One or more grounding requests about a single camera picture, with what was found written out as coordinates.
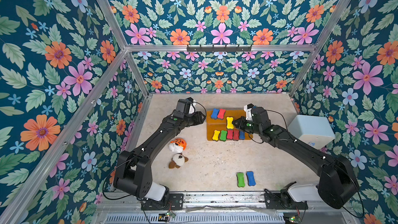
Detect yellow eraser top shelf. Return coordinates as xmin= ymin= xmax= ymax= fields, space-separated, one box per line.
xmin=226 ymin=117 xmax=234 ymax=130

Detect yellow eraser shelf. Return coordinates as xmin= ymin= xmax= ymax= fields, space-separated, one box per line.
xmin=226 ymin=117 xmax=234 ymax=130
xmin=212 ymin=130 xmax=221 ymax=142

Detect red eraser top shelf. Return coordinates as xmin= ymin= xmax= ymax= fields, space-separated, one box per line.
xmin=217 ymin=109 xmax=226 ymax=120

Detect green eraser top shelf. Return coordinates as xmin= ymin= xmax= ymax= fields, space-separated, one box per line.
xmin=236 ymin=172 xmax=246 ymax=188

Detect green eraser shelf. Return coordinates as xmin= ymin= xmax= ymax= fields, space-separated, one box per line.
xmin=236 ymin=172 xmax=246 ymax=188
xmin=219 ymin=130 xmax=228 ymax=142

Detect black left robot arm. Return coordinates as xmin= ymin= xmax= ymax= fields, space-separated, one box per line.
xmin=113 ymin=97 xmax=206 ymax=202

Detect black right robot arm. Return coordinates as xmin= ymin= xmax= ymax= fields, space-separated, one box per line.
xmin=232 ymin=104 xmax=360 ymax=209

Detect blue eraser bottom shelf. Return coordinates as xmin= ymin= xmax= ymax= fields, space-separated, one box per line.
xmin=239 ymin=131 xmax=245 ymax=140

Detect orange wooden two-tier shelf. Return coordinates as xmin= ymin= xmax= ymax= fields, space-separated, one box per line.
xmin=206 ymin=109 xmax=246 ymax=141

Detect green eraser bottom shelf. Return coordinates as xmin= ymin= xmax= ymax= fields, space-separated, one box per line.
xmin=219 ymin=130 xmax=228 ymax=142

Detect yellow eraser bottom shelf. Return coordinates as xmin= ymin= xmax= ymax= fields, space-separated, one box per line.
xmin=212 ymin=130 xmax=221 ymax=142

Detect red eraser bottom right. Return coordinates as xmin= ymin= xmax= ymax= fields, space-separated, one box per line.
xmin=233 ymin=129 xmax=240 ymax=141

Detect red eraser bottom left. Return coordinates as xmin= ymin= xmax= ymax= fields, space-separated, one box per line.
xmin=227 ymin=129 xmax=234 ymax=140

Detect orange tiger plush toy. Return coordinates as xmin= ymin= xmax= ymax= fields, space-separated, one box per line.
xmin=169 ymin=138 xmax=187 ymax=153

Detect brown white dog plush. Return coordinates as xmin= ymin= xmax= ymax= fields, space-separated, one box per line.
xmin=169 ymin=153 xmax=189 ymax=169

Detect light blue box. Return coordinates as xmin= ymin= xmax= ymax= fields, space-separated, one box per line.
xmin=288 ymin=115 xmax=335 ymax=150

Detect black wall hook rail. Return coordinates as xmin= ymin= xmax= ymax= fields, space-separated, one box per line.
xmin=186 ymin=45 xmax=252 ymax=53

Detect metal front rail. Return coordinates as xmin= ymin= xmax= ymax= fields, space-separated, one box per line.
xmin=93 ymin=191 xmax=360 ymax=224

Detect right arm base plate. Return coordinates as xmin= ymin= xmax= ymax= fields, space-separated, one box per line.
xmin=264 ymin=181 xmax=308 ymax=210

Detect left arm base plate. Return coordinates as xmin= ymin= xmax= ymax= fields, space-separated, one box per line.
xmin=141 ymin=194 xmax=184 ymax=211

